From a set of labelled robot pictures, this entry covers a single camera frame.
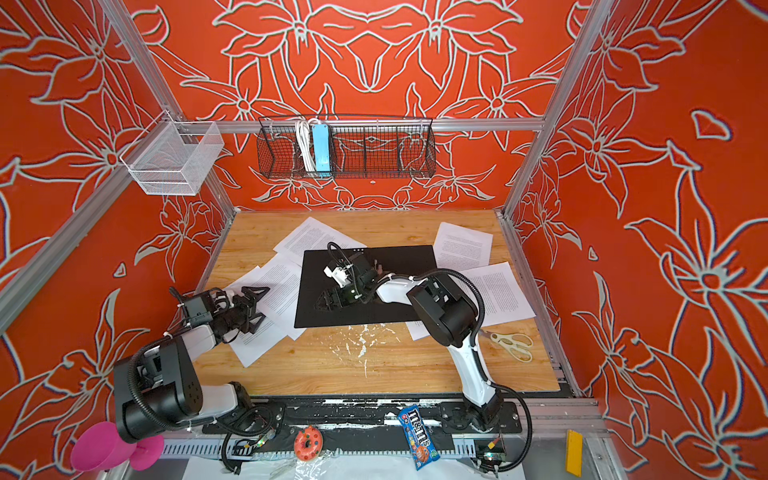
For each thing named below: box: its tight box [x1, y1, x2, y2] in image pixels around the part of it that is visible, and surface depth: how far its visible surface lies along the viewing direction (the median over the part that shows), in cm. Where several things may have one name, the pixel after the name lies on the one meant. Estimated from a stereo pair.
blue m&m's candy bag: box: [398, 404, 440, 470], surface depth 71 cm
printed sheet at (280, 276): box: [226, 252, 306, 341], surface depth 100 cm
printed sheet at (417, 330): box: [405, 320, 431, 341], surface depth 90 cm
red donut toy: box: [294, 425, 323, 462], surface depth 70 cm
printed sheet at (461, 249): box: [433, 222, 494, 272], surface depth 110 cm
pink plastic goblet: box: [70, 421, 165, 471], surface depth 60 cm
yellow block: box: [566, 429, 583, 477], surface depth 70 cm
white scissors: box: [480, 330, 534, 363], surface depth 85 cm
